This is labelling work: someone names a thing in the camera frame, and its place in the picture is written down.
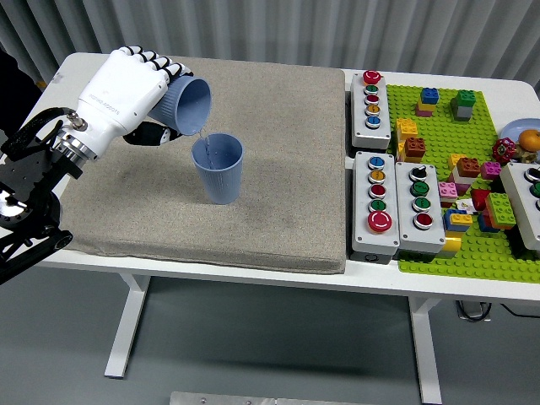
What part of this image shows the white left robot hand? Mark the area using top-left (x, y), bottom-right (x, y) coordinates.
top-left (67, 45), bottom-right (196, 160)

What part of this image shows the blue ribbed plastic cup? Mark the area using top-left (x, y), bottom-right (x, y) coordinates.
top-left (191, 132), bottom-right (245, 206)
top-left (149, 75), bottom-right (213, 137)

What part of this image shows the person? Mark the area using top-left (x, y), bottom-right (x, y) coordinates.
top-left (0, 46), bottom-right (43, 130)

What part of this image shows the grey-brown fabric mat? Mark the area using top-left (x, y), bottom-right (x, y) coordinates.
top-left (44, 53), bottom-right (348, 275)

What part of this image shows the white curtain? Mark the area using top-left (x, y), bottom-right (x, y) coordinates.
top-left (0, 0), bottom-right (540, 84)

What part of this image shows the white table leg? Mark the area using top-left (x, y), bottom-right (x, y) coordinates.
top-left (103, 273), bottom-right (151, 379)
top-left (407, 294), bottom-right (444, 405)

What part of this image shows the grey five-button control box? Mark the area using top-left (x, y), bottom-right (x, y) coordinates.
top-left (349, 150), bottom-right (401, 265)
top-left (346, 69), bottom-right (392, 154)

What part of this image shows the brown toy block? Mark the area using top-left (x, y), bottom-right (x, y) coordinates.
top-left (403, 137), bottom-right (427, 159)
top-left (456, 157), bottom-right (482, 179)

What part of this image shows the grey toy block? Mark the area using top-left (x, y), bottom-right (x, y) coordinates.
top-left (450, 99), bottom-right (473, 123)

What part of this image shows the yellow round toy block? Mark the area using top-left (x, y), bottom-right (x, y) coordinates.
top-left (440, 229), bottom-right (464, 254)

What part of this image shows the red toy block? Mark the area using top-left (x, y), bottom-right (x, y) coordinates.
top-left (470, 188), bottom-right (493, 211)

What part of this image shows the magenta toy block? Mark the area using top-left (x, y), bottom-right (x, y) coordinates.
top-left (480, 161), bottom-right (503, 181)

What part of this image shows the red valve handwheel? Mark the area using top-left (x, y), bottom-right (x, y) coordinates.
top-left (491, 138), bottom-right (516, 164)

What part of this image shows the blue plate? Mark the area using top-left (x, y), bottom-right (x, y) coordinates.
top-left (501, 118), bottom-right (540, 151)

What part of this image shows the green studded baseplate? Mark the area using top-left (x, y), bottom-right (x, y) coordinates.
top-left (384, 83), bottom-right (540, 284)

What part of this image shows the large green toy block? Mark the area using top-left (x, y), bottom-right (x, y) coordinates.
top-left (483, 192), bottom-right (517, 225)

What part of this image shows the orange fruit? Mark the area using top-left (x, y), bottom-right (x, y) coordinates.
top-left (517, 128), bottom-right (540, 151)

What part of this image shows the grey power adapter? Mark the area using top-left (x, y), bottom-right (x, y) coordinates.
top-left (455, 300), bottom-right (493, 322)

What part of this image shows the grey selector switch button box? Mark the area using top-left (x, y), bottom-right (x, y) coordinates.
top-left (394, 160), bottom-right (446, 257)

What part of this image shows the black floor cable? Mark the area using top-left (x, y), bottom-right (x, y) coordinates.
top-left (499, 303), bottom-right (540, 317)

